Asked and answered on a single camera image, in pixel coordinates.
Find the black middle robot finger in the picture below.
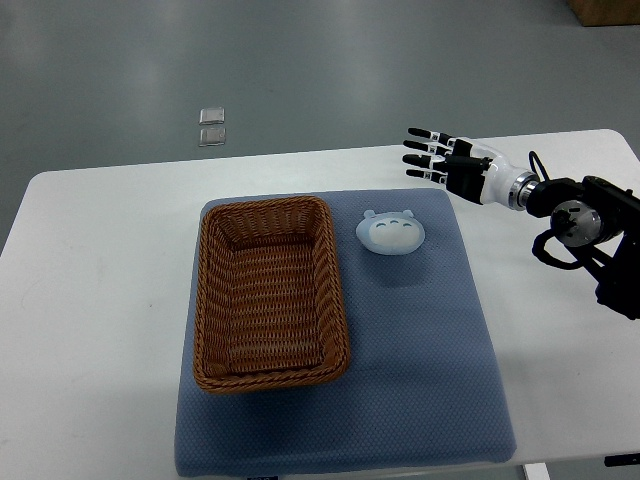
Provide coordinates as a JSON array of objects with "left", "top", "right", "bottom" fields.
[{"left": 403, "top": 140, "right": 455, "bottom": 156}]

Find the black little robot finger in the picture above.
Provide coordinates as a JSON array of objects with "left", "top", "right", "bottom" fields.
[{"left": 406, "top": 169, "right": 448, "bottom": 183}]

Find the black ring robot finger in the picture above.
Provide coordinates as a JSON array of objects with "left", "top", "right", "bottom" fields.
[{"left": 402, "top": 154, "right": 446, "bottom": 169}]

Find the black index robot finger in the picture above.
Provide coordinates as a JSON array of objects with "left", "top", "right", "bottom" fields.
[{"left": 407, "top": 127, "right": 457, "bottom": 146}]

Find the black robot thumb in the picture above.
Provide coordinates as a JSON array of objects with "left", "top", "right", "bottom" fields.
[{"left": 445, "top": 155, "right": 491, "bottom": 171}]

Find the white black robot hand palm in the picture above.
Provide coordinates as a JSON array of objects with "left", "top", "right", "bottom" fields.
[{"left": 446, "top": 138, "right": 534, "bottom": 208}]

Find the blue white plush toy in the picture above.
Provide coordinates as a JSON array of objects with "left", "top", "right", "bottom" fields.
[{"left": 355, "top": 210, "right": 426, "bottom": 256}]

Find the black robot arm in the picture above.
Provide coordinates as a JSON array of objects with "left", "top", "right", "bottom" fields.
[{"left": 402, "top": 128, "right": 639, "bottom": 320}]

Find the brown wicker basket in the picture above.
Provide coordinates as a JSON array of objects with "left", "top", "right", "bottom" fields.
[{"left": 192, "top": 196, "right": 350, "bottom": 394}]

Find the brown cardboard box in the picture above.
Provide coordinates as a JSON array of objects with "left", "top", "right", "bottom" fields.
[{"left": 567, "top": 0, "right": 640, "bottom": 27}]

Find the blue fabric mat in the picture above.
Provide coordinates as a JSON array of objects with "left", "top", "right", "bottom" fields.
[{"left": 174, "top": 189, "right": 516, "bottom": 477}]

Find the upper metal floor plate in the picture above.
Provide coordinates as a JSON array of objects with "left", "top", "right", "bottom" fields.
[{"left": 199, "top": 106, "right": 225, "bottom": 125}]

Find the white table leg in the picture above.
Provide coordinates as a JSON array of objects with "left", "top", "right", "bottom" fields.
[{"left": 522, "top": 463, "right": 551, "bottom": 480}]

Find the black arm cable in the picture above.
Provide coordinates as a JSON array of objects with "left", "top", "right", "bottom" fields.
[{"left": 528, "top": 150, "right": 551, "bottom": 182}]

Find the black table bracket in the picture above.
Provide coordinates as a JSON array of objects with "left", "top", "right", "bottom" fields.
[{"left": 604, "top": 453, "right": 640, "bottom": 468}]

